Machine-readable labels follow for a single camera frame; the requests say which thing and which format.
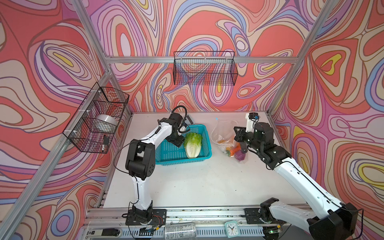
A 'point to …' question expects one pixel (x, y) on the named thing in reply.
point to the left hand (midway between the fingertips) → (177, 140)
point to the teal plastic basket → (167, 153)
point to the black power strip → (103, 233)
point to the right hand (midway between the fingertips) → (235, 130)
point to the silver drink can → (180, 231)
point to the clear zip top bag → (222, 133)
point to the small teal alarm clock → (232, 229)
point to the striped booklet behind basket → (189, 120)
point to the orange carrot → (232, 151)
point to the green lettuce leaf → (192, 142)
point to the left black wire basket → (94, 126)
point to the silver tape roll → (106, 123)
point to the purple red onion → (240, 155)
